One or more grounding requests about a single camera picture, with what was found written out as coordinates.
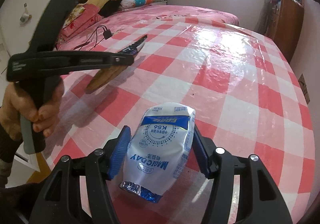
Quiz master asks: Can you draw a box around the black clothing on bed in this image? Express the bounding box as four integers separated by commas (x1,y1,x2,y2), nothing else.
98,0,121,17

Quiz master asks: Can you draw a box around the lower striped cartoon pillow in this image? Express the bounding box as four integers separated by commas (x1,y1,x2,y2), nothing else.
119,0,154,10

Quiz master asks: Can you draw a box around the red snack wrapper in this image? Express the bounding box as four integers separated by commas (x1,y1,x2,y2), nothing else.
85,34,148,94

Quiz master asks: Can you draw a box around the right checkered curtain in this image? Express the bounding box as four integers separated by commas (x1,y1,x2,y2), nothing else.
255,0,270,35

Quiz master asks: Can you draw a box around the person's left hand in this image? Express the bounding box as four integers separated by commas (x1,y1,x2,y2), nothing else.
1,81,65,141

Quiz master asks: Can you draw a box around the crushed white yogurt bottle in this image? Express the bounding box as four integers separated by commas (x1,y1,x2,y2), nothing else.
119,102,196,203

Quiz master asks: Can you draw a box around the red white checkered tablecloth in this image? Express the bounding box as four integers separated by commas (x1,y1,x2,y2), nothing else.
43,19,315,222

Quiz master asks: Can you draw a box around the brown wooden cabinet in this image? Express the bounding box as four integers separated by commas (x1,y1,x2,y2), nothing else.
265,0,304,63

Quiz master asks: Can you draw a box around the pink bed cover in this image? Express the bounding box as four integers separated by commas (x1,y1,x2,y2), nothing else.
56,5,240,51

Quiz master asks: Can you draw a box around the wall power socket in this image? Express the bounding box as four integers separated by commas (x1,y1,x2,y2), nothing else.
298,74,310,104

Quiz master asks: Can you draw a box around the folded pink quilt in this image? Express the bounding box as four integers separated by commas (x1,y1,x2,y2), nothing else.
60,4,102,39

